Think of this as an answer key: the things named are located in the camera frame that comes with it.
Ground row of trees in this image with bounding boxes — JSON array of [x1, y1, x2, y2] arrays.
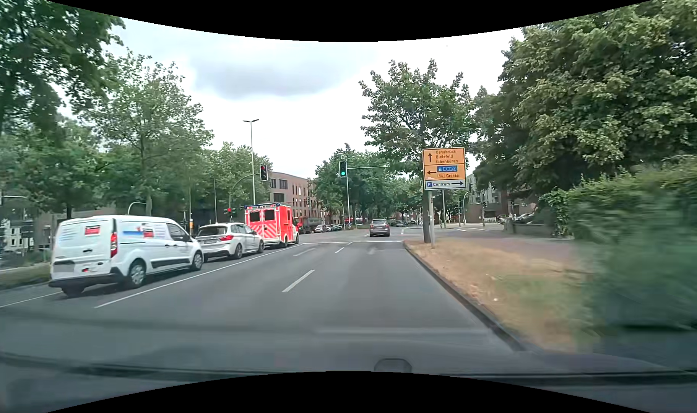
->
[[0, 0, 275, 282]]

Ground large tree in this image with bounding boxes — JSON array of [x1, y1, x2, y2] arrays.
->
[[473, 0, 697, 198]]

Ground road markings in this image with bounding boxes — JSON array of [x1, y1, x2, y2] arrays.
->
[[0, 227, 489, 313]]

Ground building behind trees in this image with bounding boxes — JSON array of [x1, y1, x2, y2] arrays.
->
[[463, 172, 538, 224]]

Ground white estate car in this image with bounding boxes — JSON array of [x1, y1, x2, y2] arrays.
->
[[195, 222, 265, 262]]

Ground group of trees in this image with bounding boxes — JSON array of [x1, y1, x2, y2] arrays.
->
[[311, 145, 426, 226]]

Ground row of parked cars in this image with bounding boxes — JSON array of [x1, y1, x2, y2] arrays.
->
[[299, 221, 355, 234]]

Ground white building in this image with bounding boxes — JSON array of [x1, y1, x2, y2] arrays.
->
[[0, 218, 36, 262]]

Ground grey asphalt road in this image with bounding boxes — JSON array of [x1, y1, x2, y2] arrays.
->
[[0, 226, 533, 374]]

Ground tall lamp post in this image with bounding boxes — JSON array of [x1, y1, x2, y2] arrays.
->
[[243, 119, 260, 206]]

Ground red ambulance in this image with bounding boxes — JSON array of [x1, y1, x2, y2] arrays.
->
[[244, 202, 300, 249]]

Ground tree behind sign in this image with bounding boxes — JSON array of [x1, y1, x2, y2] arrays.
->
[[359, 59, 480, 244]]

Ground brick building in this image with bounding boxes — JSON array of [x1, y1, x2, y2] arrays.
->
[[268, 171, 326, 226]]

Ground white van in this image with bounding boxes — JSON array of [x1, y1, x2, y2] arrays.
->
[[48, 215, 205, 298]]

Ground green hedge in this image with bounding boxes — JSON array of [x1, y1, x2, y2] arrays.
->
[[540, 158, 697, 330]]

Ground car's own bonnet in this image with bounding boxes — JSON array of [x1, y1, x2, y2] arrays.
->
[[0, 343, 697, 413]]

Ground dry grass verge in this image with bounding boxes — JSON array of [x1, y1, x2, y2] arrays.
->
[[405, 236, 601, 352]]

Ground orange direction road sign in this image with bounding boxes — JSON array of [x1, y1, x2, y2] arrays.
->
[[421, 147, 468, 249]]

